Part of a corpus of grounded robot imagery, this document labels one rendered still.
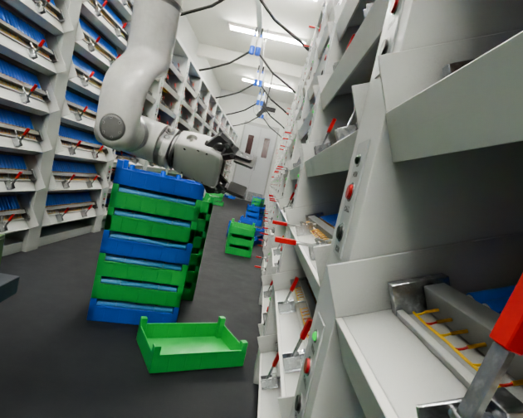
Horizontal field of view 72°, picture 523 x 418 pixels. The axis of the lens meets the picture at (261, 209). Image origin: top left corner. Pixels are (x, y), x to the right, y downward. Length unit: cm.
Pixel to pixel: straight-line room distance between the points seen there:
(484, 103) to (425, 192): 15
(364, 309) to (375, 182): 12
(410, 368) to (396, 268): 11
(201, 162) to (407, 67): 47
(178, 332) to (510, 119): 124
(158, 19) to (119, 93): 18
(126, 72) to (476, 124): 60
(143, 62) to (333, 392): 62
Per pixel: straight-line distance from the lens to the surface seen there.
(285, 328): 81
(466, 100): 23
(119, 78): 72
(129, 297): 137
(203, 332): 138
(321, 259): 44
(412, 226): 36
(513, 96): 20
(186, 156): 74
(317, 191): 104
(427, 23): 38
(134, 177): 128
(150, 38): 79
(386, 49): 41
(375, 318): 35
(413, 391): 25
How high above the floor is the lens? 59
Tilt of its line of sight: 4 degrees down
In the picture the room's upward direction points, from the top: 13 degrees clockwise
